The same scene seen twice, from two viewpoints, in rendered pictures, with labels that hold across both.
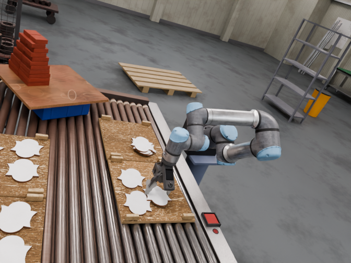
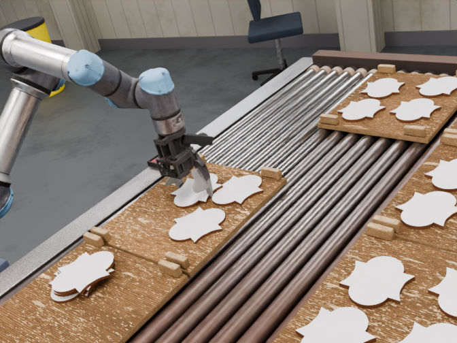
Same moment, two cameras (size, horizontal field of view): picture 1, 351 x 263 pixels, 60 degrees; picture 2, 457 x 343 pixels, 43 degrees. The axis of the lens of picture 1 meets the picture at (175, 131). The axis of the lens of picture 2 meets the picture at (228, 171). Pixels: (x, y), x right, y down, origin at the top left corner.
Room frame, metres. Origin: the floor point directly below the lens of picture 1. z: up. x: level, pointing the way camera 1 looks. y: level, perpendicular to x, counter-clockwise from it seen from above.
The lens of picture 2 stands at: (1.42, 1.29, 1.73)
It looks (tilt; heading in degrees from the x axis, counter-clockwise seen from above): 29 degrees down; 254
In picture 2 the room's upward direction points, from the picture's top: 14 degrees counter-clockwise
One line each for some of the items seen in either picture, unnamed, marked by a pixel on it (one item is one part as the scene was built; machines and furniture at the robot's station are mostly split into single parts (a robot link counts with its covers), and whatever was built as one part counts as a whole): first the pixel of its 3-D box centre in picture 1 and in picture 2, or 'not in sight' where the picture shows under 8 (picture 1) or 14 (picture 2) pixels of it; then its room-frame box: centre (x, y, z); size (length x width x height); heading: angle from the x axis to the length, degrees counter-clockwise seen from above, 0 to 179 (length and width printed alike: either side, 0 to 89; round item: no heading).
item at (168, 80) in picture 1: (160, 80); not in sight; (5.26, 0.61, 0.06); 1.37 x 0.94 x 0.12; 128
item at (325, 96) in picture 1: (316, 103); not in sight; (7.31, -2.88, 0.31); 0.41 x 0.39 x 0.62; 36
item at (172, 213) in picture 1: (149, 189); (190, 209); (1.18, 0.01, 0.93); 0.41 x 0.35 x 0.02; 30
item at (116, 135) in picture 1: (131, 140); (69, 314); (1.54, 0.22, 0.93); 0.41 x 0.35 x 0.02; 29
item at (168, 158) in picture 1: (170, 155); (169, 122); (1.16, -0.02, 1.16); 0.08 x 0.08 x 0.05
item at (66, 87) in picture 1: (51, 83); not in sight; (1.63, 0.81, 1.03); 0.50 x 0.50 x 0.02; 58
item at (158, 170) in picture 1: (164, 168); (175, 151); (1.16, -0.02, 1.08); 0.09 x 0.08 x 0.12; 30
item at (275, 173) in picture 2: (131, 217); (271, 172); (0.94, 0.03, 0.95); 0.06 x 0.02 x 0.03; 120
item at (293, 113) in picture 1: (302, 72); not in sight; (6.55, -1.99, 0.94); 0.99 x 0.41 x 1.88; 34
